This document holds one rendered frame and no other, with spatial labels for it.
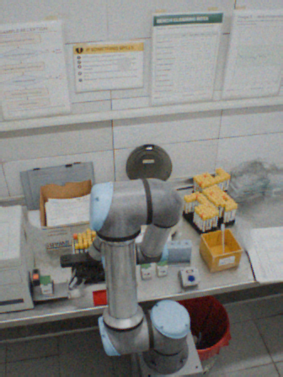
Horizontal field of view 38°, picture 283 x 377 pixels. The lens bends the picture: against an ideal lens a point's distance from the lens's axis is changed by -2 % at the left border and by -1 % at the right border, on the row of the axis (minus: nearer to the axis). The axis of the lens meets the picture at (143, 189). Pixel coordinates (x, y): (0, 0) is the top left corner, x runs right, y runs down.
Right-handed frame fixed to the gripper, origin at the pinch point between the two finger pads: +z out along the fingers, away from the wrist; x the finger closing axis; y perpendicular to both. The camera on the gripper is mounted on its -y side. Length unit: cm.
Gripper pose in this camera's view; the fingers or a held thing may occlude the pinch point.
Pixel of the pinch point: (69, 286)
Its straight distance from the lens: 164.7
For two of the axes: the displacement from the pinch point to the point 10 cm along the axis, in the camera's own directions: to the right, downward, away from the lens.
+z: -4.9, 7.4, 4.6
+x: -2.0, -6.1, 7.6
